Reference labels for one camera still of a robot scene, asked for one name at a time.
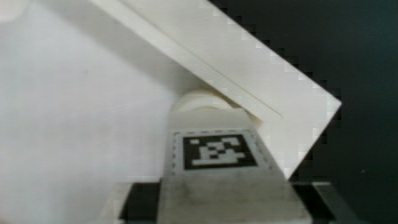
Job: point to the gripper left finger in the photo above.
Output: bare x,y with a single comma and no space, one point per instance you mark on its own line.
132,204

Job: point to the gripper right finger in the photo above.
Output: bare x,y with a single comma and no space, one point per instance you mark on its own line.
324,202

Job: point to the white table leg with tag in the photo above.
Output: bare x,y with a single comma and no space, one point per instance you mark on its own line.
223,185

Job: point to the white square tabletop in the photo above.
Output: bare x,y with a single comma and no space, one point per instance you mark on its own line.
90,85

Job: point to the white U-shaped obstacle fence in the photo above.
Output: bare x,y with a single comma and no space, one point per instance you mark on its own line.
200,37

